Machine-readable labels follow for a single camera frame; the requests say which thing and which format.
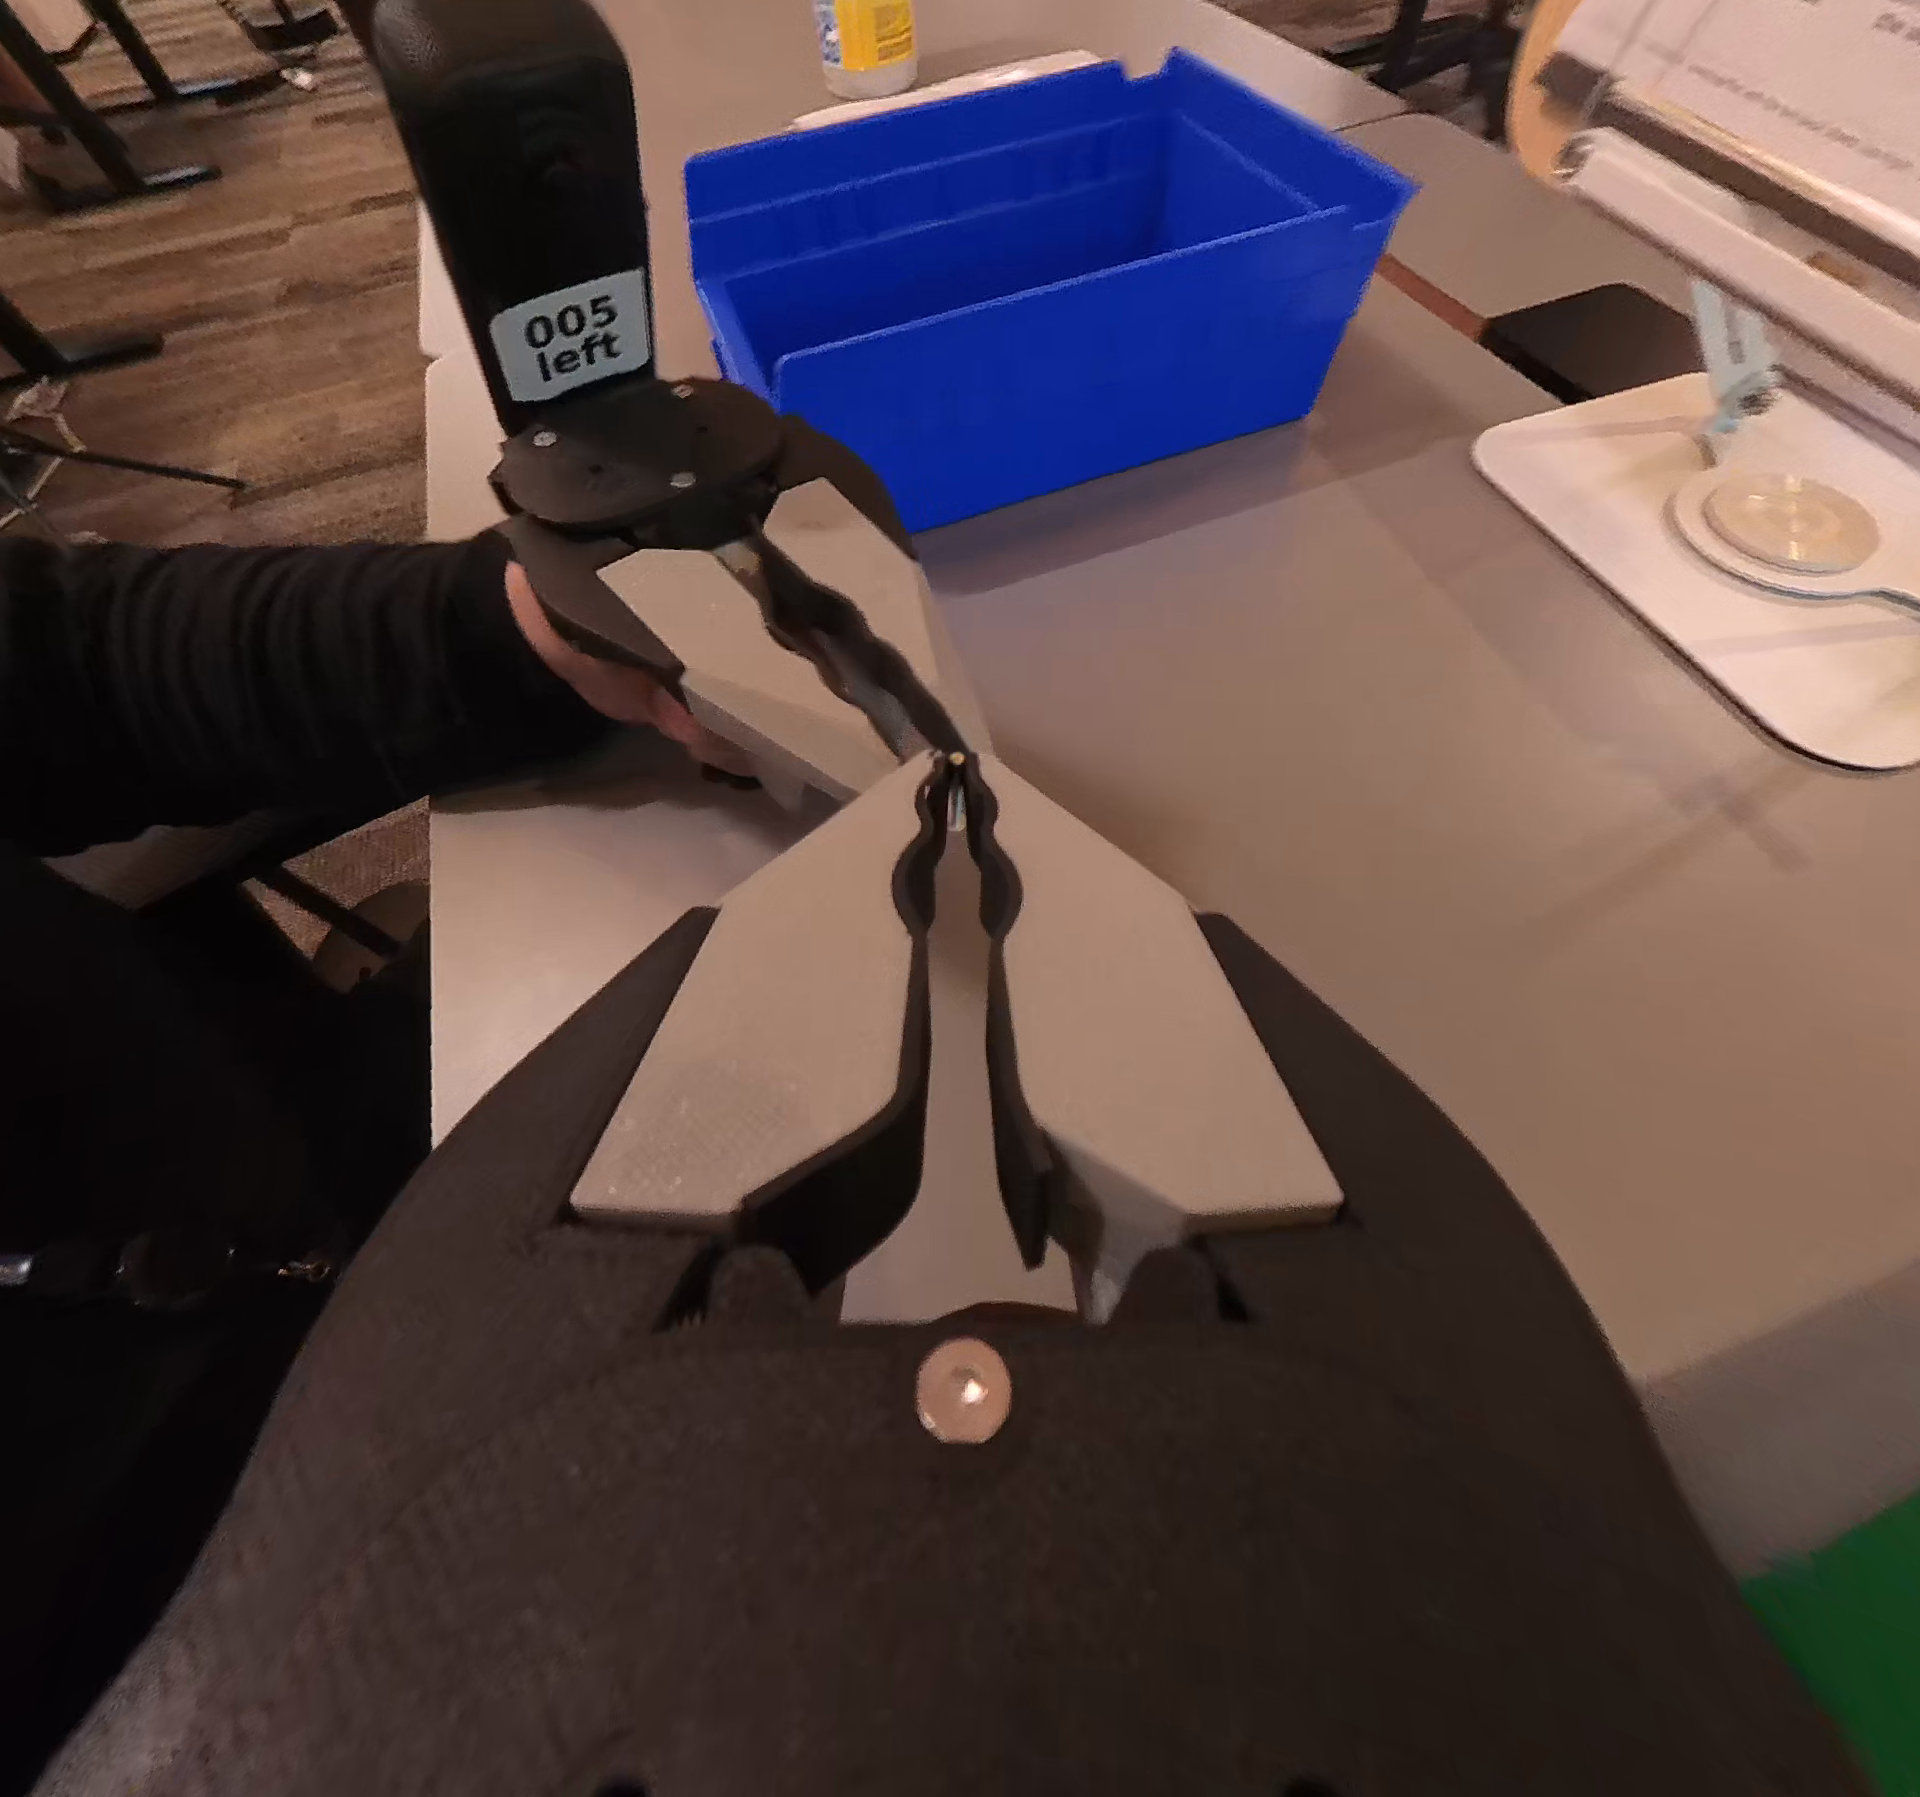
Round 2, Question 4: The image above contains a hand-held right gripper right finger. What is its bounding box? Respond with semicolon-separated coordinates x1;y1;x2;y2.
960;750;1346;1326

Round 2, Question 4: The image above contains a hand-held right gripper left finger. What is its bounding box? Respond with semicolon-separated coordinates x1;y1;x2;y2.
574;750;962;1301

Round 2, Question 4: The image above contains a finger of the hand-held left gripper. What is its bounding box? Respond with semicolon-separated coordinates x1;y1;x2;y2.
757;480;996;762
596;550;939;808

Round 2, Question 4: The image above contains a blue plastic bin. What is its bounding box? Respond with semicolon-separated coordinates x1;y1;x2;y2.
680;46;1420;537

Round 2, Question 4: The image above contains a green plastic bin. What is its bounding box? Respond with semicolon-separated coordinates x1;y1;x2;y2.
1742;1497;1920;1797

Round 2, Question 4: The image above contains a person's left forearm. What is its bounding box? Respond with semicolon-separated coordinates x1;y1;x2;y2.
0;534;608;860

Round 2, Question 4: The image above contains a person's left hand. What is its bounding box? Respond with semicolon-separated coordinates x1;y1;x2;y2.
504;559;768;789

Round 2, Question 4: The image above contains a person's black clothed body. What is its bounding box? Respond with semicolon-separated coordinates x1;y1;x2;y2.
0;836;439;1797

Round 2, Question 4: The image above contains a white document stand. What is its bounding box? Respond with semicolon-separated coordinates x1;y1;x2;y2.
1474;58;1920;776

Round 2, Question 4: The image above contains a black flat pad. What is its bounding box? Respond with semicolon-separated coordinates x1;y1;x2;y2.
1482;280;1702;406

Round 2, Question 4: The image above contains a wooden backing board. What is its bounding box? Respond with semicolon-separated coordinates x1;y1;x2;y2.
1505;0;1674;186

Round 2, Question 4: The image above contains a printed instruction sheet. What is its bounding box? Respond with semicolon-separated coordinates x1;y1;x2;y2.
1560;0;1920;202

